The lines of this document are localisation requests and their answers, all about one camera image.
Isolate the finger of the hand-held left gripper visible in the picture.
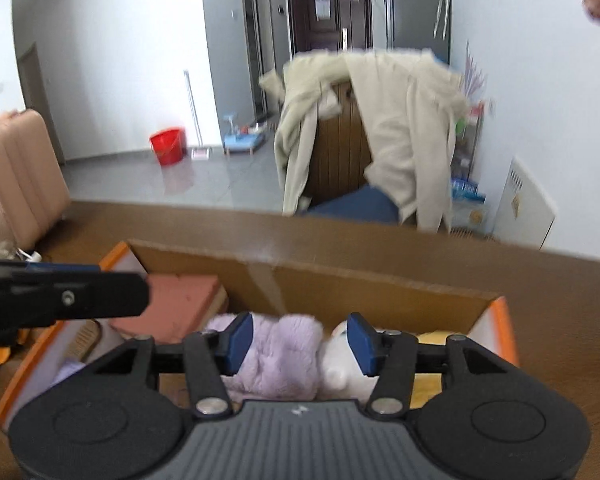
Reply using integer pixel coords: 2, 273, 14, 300
0, 271, 151, 332
0, 259, 103, 276

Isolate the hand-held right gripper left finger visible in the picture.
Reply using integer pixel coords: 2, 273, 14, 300
86, 311, 255, 420

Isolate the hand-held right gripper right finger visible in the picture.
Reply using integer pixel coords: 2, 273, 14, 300
346, 311, 512, 421

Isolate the white and yellow sheep plush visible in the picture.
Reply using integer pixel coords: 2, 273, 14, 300
320, 322, 473, 408

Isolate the purple fluffy headband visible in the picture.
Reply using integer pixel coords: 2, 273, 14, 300
202, 314, 325, 403

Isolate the pink layered sponge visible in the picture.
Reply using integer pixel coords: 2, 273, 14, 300
111, 274, 229, 343

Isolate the red cardboard box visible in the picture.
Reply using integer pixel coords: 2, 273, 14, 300
0, 240, 521, 431

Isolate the pink suitcase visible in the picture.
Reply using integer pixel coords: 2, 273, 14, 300
0, 108, 72, 253

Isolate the blue seat cushion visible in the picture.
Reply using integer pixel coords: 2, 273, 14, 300
305, 185, 400, 225

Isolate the red bucket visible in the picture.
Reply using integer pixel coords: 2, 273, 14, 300
149, 128, 187, 166

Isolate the shelf with bottles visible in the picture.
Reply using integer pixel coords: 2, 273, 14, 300
450, 100, 496, 233

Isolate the wooden chair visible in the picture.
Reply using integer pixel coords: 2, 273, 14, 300
300, 80, 376, 206

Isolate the mop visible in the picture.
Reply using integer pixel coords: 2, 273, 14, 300
182, 70, 212, 159

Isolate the blue low stool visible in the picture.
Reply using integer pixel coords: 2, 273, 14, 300
222, 115, 268, 157

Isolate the beige coat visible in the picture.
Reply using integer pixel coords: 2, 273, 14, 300
259, 50, 471, 233

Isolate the purple dried flower bunch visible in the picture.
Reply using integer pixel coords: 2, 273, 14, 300
462, 40, 488, 101

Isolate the grey interior door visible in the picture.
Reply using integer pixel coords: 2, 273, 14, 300
242, 0, 276, 121

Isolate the dark brown entrance door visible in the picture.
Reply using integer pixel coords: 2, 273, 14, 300
286, 0, 373, 56

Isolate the grey refrigerator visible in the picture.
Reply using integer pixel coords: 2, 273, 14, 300
387, 0, 452, 63

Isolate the folded umbrella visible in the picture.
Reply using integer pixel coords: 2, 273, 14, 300
432, 0, 452, 38

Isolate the bundle of white cables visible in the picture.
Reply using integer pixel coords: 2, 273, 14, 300
0, 232, 43, 263

